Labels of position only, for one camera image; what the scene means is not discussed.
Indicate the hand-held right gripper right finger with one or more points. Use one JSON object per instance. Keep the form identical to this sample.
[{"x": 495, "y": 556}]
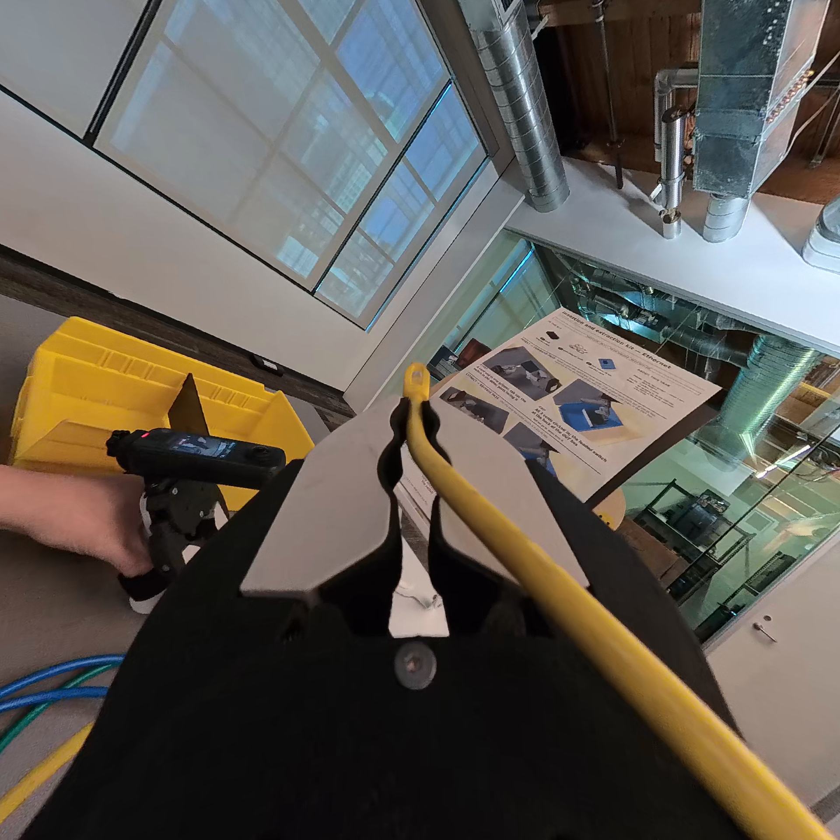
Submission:
[{"x": 459, "y": 531}]

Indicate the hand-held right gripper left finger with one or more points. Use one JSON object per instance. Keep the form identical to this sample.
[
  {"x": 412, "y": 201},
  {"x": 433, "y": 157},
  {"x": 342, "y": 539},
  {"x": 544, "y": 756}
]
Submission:
[{"x": 321, "y": 525}]

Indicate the yellow plastic bin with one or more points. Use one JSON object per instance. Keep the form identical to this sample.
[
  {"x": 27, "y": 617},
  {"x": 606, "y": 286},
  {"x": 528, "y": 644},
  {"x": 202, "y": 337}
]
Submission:
[{"x": 98, "y": 394}]

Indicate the person's left hand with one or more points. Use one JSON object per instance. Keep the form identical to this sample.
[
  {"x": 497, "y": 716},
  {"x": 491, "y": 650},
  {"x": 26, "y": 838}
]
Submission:
[{"x": 92, "y": 512}]

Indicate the dark bin divider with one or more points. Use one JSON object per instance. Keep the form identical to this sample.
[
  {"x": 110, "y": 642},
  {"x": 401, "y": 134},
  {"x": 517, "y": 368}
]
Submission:
[{"x": 190, "y": 413}]

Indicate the white board stand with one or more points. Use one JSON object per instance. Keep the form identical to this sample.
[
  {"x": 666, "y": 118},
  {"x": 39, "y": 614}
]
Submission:
[{"x": 420, "y": 623}]

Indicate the printed instruction sheet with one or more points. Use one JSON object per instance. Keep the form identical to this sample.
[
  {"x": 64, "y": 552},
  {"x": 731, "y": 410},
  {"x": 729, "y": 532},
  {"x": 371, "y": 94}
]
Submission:
[{"x": 590, "y": 394}]

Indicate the brown wooden column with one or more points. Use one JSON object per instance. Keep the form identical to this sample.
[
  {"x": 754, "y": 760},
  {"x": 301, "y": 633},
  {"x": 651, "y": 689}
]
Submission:
[{"x": 649, "y": 551}]

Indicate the large grid window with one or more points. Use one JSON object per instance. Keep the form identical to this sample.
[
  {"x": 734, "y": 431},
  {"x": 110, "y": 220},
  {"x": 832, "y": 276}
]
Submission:
[{"x": 262, "y": 131}]

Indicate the silver ventilation ductwork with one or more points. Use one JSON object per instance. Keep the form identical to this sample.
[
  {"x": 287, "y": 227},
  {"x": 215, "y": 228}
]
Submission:
[{"x": 525, "y": 98}]

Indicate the small black wall plate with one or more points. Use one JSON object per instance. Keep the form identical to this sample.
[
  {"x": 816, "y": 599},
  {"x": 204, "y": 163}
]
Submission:
[{"x": 266, "y": 364}]

